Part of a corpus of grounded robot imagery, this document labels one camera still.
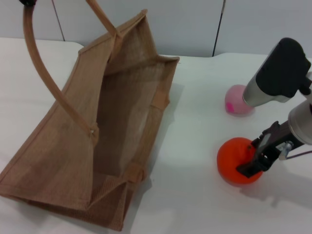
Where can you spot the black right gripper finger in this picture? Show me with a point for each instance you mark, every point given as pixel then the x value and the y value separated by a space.
pixel 253 168

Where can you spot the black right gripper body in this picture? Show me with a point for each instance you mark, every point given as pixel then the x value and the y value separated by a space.
pixel 278 136

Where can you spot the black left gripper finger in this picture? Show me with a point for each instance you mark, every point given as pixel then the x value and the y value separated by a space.
pixel 27 2

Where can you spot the orange fruit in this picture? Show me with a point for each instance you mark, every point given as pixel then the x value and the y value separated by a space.
pixel 231 158

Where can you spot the pink peach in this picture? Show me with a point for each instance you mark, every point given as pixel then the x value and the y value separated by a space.
pixel 234 102

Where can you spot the brown jute handbag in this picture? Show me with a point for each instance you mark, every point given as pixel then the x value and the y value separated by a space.
pixel 61 158

